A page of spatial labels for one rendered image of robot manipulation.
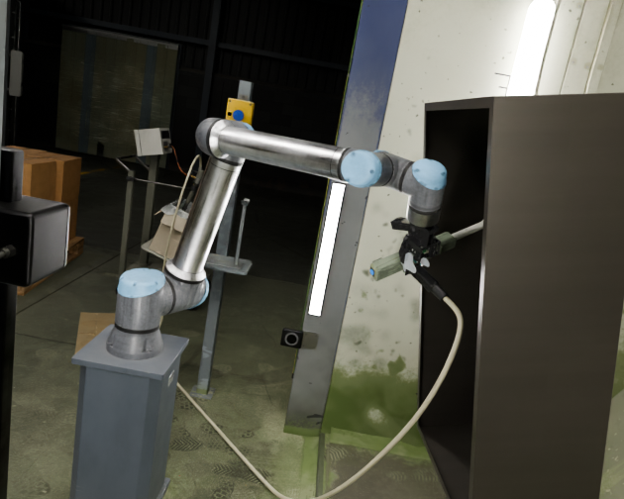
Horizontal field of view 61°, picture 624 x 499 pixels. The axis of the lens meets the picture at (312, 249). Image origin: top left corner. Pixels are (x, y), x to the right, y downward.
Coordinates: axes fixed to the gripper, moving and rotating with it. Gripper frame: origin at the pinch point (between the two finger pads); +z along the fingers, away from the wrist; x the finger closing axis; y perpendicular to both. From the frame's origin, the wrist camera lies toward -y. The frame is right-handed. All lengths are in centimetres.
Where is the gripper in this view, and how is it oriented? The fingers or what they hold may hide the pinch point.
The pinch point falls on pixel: (409, 266)
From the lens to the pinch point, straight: 164.9
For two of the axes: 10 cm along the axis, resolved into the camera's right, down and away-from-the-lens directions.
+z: 0.1, 7.5, 6.6
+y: 5.1, 5.6, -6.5
